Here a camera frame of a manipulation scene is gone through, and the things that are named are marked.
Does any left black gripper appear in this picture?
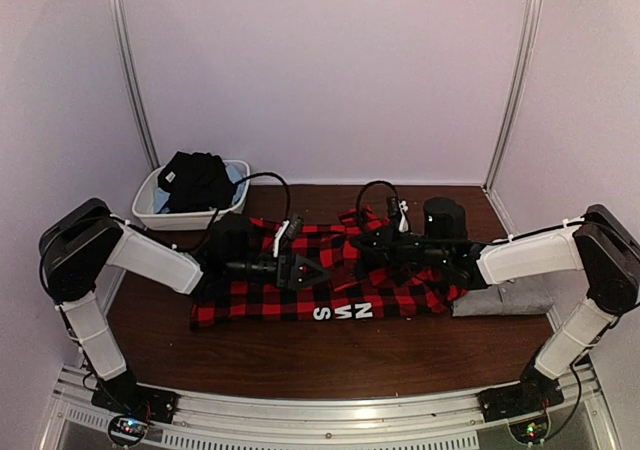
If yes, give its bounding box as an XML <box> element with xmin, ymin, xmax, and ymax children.
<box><xmin>226</xmin><ymin>253</ymin><xmax>332</xmax><ymax>292</ymax></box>

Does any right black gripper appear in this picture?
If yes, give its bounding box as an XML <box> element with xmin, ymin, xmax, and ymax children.
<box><xmin>349</xmin><ymin>220</ymin><xmax>449</xmax><ymax>273</ymax></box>

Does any red black plaid shirt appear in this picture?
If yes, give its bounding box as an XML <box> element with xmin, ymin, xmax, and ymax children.
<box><xmin>190</xmin><ymin>206</ymin><xmax>467</xmax><ymax>330</ymax></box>

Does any white plastic laundry basket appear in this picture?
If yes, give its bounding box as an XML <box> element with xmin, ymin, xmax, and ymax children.
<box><xmin>131</xmin><ymin>159</ymin><xmax>251</xmax><ymax>231</ymax></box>

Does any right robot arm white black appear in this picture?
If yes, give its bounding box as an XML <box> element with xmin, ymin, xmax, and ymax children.
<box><xmin>353</xmin><ymin>197</ymin><xmax>639</xmax><ymax>412</ymax></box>

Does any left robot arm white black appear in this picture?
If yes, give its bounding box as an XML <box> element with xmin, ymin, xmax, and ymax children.
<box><xmin>38</xmin><ymin>198</ymin><xmax>330</xmax><ymax>414</ymax></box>

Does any folded grey button shirt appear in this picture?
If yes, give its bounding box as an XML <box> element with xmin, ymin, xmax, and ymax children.
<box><xmin>452</xmin><ymin>276</ymin><xmax>553</xmax><ymax>317</ymax></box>

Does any black shirt in basket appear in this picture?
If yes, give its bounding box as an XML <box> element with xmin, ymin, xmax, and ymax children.
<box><xmin>157</xmin><ymin>152</ymin><xmax>236</xmax><ymax>213</ymax></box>

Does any light blue shirt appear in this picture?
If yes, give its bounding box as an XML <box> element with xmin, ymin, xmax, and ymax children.
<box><xmin>152</xmin><ymin>163</ymin><xmax>247</xmax><ymax>214</ymax></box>

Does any left circuit board with leds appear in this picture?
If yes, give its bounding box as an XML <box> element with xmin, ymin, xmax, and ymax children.
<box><xmin>107</xmin><ymin>415</ymin><xmax>149</xmax><ymax>446</ymax></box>

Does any circuit board with leds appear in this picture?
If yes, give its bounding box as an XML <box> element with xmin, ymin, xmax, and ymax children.
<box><xmin>509</xmin><ymin>416</ymin><xmax>550</xmax><ymax>446</ymax></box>
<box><xmin>107</xmin><ymin>415</ymin><xmax>149</xmax><ymax>446</ymax></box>

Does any right circuit board with leds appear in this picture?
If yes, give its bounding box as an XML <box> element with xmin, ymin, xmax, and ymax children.
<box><xmin>509</xmin><ymin>416</ymin><xmax>550</xmax><ymax>446</ymax></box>

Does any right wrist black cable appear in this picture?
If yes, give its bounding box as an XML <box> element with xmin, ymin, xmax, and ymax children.
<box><xmin>353</xmin><ymin>179</ymin><xmax>401</xmax><ymax>231</ymax></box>

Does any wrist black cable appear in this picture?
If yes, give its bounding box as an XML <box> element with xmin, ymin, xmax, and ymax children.
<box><xmin>189</xmin><ymin>171</ymin><xmax>292</xmax><ymax>254</ymax></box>
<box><xmin>353</xmin><ymin>179</ymin><xmax>401</xmax><ymax>231</ymax></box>

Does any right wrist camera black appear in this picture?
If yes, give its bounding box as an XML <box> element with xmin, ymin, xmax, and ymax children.
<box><xmin>384</xmin><ymin>196</ymin><xmax>469</xmax><ymax>244</ymax></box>

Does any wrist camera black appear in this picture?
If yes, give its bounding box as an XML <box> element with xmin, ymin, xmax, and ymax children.
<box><xmin>207</xmin><ymin>212</ymin><xmax>304</xmax><ymax>264</ymax></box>
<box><xmin>384</xmin><ymin>196</ymin><xmax>469</xmax><ymax>244</ymax></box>

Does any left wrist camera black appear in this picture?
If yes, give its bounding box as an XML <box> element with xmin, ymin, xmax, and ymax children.
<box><xmin>207</xmin><ymin>212</ymin><xmax>304</xmax><ymax>264</ymax></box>

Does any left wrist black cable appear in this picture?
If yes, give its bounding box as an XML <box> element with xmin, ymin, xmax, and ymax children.
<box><xmin>189</xmin><ymin>171</ymin><xmax>292</xmax><ymax>254</ymax></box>

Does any front aluminium rail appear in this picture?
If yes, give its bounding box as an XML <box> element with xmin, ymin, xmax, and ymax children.
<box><xmin>35</xmin><ymin>364</ymin><xmax>622</xmax><ymax>449</ymax></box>

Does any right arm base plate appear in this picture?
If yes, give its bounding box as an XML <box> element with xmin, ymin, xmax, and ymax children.
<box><xmin>478</xmin><ymin>382</ymin><xmax>564</xmax><ymax>422</ymax></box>

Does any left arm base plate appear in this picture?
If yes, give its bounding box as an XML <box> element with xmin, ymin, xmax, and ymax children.
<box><xmin>91</xmin><ymin>381</ymin><xmax>178</xmax><ymax>424</ymax></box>

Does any right aluminium frame post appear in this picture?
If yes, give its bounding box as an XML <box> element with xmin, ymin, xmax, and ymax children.
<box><xmin>483</xmin><ymin>0</ymin><xmax>543</xmax><ymax>194</ymax></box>

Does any aluminium frame post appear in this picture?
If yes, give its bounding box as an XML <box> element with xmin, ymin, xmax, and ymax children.
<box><xmin>109</xmin><ymin>0</ymin><xmax>160</xmax><ymax>170</ymax></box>
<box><xmin>483</xmin><ymin>0</ymin><xmax>543</xmax><ymax>194</ymax></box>

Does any left aluminium frame post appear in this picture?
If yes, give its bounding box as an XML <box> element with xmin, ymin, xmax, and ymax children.
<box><xmin>109</xmin><ymin>0</ymin><xmax>160</xmax><ymax>170</ymax></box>

